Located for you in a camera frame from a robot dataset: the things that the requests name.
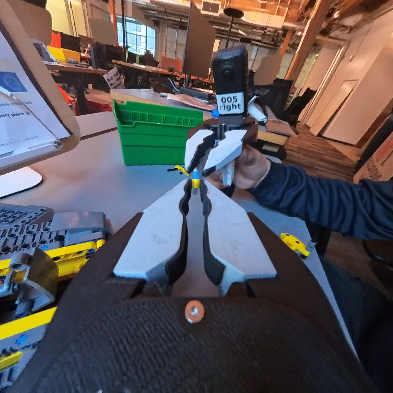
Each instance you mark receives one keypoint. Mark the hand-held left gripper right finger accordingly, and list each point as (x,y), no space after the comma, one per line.
(236,242)

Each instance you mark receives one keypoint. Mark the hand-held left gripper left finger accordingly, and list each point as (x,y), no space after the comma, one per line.
(153,242)

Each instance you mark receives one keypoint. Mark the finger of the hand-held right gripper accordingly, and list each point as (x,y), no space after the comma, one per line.
(193,147)
(227,150)

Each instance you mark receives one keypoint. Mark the small yellow blue brick piece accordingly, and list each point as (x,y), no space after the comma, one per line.
(196,183)

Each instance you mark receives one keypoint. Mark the yellow toy brick assembly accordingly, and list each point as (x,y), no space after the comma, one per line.
(291,242)

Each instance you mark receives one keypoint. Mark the person's right forearm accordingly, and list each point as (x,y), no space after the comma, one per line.
(322,202)

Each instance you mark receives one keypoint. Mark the grey desk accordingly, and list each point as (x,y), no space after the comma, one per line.
(92,184)

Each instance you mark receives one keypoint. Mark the person's right hand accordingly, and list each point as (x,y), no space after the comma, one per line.
(251,169)

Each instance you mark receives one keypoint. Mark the yellow black brick piece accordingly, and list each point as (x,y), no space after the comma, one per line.
(181,168)

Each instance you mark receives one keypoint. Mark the black upright panel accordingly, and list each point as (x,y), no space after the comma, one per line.
(199,46)

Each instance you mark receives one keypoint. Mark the blue transparent box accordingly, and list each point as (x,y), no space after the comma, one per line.
(216,113)

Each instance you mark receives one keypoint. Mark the green plastic bin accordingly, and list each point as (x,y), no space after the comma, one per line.
(147,147)

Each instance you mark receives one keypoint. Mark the patterned paper sheet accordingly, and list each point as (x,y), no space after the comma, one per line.
(190,99)

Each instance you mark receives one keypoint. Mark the idle hand-held gripper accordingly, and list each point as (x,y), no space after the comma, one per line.
(256,112)

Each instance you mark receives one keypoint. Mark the wood-edged grey table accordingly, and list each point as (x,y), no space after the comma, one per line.
(276,135)

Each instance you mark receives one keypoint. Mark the black floor lamp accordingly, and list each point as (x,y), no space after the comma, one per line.
(233,13)

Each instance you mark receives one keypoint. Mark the grey yellow toy brick vehicle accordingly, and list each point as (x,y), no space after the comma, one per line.
(76,221)

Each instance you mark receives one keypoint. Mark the black office chair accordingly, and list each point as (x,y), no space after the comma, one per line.
(302,104)

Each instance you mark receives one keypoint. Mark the white printed sign card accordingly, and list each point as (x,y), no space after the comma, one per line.
(115,79)

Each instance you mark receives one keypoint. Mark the white leaning panel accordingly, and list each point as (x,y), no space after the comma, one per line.
(334,110)

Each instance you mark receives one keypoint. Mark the orange safety vest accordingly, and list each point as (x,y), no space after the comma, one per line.
(66,96)

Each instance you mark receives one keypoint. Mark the dark wooden table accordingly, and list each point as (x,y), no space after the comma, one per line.
(76,69)

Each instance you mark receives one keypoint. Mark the person's dark clothed body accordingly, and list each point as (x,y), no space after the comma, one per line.
(362,322)

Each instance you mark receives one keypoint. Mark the cardboard box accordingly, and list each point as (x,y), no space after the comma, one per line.
(377,162)

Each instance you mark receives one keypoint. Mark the yellow storage box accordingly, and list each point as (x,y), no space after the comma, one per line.
(64,55)

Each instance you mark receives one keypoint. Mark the printed instruction sheet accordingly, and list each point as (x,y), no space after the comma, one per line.
(30,122)

